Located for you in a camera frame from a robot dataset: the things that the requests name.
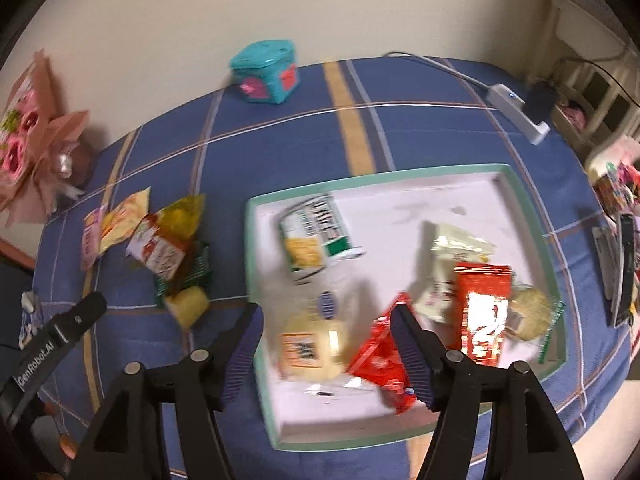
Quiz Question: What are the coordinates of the pink flower bouquet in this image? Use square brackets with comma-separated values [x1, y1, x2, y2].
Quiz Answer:
[0, 50, 91, 226]

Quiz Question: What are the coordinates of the beige snack packet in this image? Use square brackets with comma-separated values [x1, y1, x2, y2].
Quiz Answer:
[414, 221, 498, 325]

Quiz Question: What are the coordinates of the yellow packet with red label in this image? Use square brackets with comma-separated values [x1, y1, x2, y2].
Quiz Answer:
[125, 194, 206, 281]

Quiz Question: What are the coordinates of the black smartphone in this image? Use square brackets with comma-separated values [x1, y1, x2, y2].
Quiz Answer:
[612, 212, 640, 328]

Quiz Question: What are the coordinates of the teal white snack packet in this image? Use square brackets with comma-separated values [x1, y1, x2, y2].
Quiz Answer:
[277, 194, 366, 285]

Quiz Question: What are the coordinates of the clear cake packet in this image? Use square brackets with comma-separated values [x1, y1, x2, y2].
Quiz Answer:
[276, 290, 353, 381]

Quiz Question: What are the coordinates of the white power strip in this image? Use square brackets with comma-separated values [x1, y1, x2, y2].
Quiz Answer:
[487, 82, 551, 146]

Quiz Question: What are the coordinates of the cream wooden rack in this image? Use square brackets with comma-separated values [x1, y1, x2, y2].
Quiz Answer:
[542, 0, 640, 136]

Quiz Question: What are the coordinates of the pale yellow snack packet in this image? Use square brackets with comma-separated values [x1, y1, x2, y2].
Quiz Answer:
[99, 187, 152, 256]

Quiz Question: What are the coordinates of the pile of colourful trinkets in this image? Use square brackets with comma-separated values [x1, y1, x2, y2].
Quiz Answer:
[595, 157, 640, 321]

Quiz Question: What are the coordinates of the clear rice cracker packet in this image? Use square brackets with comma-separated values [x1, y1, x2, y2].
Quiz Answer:
[505, 282, 567, 365]

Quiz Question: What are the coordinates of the grey phone stand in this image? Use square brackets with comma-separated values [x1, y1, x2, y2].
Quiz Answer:
[591, 225, 623, 301]

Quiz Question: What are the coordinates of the black charger adapter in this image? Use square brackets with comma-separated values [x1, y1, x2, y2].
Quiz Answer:
[522, 81, 557, 126]

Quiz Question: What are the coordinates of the teal toy box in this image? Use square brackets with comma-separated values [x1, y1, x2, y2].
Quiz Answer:
[229, 40, 301, 106]

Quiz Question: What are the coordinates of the red gold patterned snack packet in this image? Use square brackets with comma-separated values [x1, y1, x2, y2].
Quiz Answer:
[452, 261, 515, 370]

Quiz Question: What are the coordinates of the green snack packet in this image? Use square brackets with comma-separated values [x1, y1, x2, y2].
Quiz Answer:
[152, 240, 212, 308]

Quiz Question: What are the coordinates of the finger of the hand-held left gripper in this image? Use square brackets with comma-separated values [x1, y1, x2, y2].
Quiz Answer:
[50, 291, 109, 350]

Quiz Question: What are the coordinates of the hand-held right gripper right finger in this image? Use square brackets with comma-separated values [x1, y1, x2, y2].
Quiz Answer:
[390, 305, 586, 480]

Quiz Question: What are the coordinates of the plain red snack packet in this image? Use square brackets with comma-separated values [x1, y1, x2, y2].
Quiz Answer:
[346, 291, 418, 415]

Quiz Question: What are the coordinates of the white power cable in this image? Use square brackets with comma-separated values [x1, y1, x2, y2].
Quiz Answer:
[381, 51, 493, 92]

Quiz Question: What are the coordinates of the teal-rimmed white box tray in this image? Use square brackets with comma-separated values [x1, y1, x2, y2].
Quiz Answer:
[244, 162, 568, 452]

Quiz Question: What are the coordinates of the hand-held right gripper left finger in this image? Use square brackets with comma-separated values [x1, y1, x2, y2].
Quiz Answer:
[62, 304, 265, 480]

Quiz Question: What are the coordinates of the small pink snack packet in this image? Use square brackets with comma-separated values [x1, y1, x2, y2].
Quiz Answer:
[81, 207, 108, 271]

